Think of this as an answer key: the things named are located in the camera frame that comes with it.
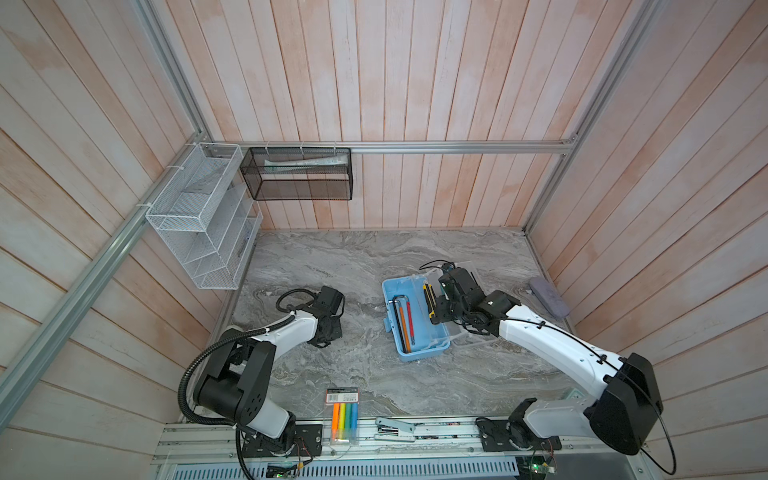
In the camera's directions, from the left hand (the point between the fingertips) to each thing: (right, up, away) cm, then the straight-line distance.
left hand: (330, 337), depth 91 cm
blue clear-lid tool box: (+25, +6, +4) cm, 26 cm away
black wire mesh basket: (-13, +55, +12) cm, 58 cm away
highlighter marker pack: (+6, -14, -13) cm, 20 cm away
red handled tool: (+26, +6, +4) cm, 27 cm away
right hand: (+34, +12, -8) cm, 37 cm away
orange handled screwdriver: (+23, +2, +1) cm, 24 cm away
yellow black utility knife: (+31, +12, -1) cm, 33 cm away
